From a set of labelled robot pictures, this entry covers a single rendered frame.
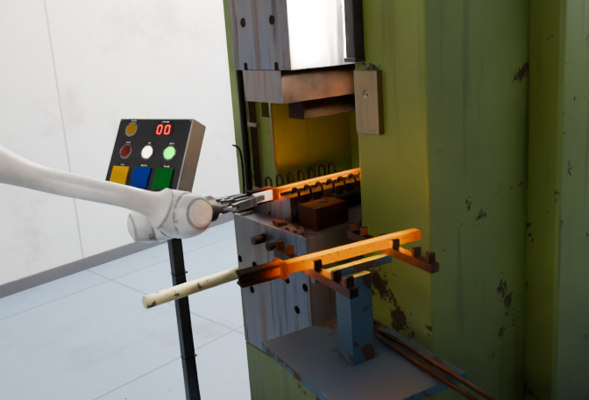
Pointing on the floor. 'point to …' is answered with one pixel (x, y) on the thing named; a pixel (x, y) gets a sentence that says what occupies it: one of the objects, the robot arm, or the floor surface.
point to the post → (183, 321)
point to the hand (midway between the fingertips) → (260, 196)
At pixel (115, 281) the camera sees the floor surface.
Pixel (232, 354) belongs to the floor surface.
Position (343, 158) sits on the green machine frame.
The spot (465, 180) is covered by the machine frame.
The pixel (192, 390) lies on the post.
